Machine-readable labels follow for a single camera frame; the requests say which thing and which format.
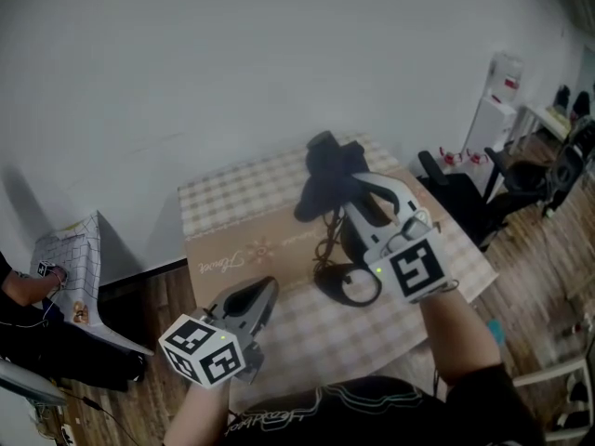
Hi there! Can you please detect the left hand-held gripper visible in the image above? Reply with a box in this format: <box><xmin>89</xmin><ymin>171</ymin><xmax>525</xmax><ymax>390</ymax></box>
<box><xmin>157</xmin><ymin>275</ymin><xmax>281</xmax><ymax>388</ymax></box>

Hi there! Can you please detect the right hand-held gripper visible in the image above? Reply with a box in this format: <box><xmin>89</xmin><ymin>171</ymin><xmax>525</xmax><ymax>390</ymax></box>
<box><xmin>341</xmin><ymin>172</ymin><xmax>447</xmax><ymax>306</ymax></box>

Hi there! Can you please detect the dark blue wiping cloth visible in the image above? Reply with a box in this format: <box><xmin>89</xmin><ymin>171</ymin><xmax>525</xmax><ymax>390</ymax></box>
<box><xmin>293</xmin><ymin>140</ymin><xmax>374</xmax><ymax>223</ymax></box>

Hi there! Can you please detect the black desk lamp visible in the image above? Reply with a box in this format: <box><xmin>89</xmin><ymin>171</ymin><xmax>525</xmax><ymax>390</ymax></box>
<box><xmin>306</xmin><ymin>129</ymin><xmax>385</xmax><ymax>308</ymax></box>

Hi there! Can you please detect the person's right forearm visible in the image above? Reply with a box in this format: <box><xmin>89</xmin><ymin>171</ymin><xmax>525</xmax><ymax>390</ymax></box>
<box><xmin>419</xmin><ymin>289</ymin><xmax>504</xmax><ymax>388</ymax></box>

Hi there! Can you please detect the person's left forearm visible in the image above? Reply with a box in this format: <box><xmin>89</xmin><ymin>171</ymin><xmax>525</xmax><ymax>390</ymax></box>
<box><xmin>161</xmin><ymin>380</ymin><xmax>234</xmax><ymax>446</ymax></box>

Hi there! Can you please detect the table with checkered tablecloth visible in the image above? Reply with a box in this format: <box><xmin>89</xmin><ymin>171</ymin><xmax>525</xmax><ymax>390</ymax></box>
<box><xmin>177</xmin><ymin>131</ymin><xmax>499</xmax><ymax>412</ymax></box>

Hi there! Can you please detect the white water dispenser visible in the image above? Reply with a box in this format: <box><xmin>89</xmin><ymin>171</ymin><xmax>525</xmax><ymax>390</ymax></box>
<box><xmin>458</xmin><ymin>50</ymin><xmax>525</xmax><ymax>177</ymax></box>

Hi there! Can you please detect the teal object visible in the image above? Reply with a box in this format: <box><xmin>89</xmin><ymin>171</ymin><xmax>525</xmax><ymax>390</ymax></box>
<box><xmin>487</xmin><ymin>320</ymin><xmax>507</xmax><ymax>348</ymax></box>

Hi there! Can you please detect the person's black printed shirt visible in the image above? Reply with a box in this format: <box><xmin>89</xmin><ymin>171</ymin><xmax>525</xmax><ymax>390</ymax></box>
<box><xmin>221</xmin><ymin>363</ymin><xmax>546</xmax><ymax>446</ymax></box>

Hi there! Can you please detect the small cloth-covered side table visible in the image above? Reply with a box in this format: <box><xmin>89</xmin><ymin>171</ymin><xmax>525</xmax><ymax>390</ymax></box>
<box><xmin>33</xmin><ymin>210</ymin><xmax>155</xmax><ymax>358</ymax></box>

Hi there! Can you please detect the white table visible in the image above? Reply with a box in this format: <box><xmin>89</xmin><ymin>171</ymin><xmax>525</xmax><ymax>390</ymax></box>
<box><xmin>512</xmin><ymin>103</ymin><xmax>574</xmax><ymax>153</ymax></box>

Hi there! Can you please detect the grey chair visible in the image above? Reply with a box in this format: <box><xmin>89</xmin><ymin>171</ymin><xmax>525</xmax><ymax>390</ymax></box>
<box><xmin>0</xmin><ymin>357</ymin><xmax>70</xmax><ymax>409</ymax></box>

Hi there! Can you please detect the black floor cable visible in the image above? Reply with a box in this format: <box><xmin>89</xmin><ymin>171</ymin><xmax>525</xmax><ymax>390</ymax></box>
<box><xmin>68</xmin><ymin>391</ymin><xmax>146</xmax><ymax>446</ymax></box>

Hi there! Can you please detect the white frame chair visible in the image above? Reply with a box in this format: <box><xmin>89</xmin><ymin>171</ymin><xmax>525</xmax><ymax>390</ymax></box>
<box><xmin>509</xmin><ymin>354</ymin><xmax>595</xmax><ymax>446</ymax></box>

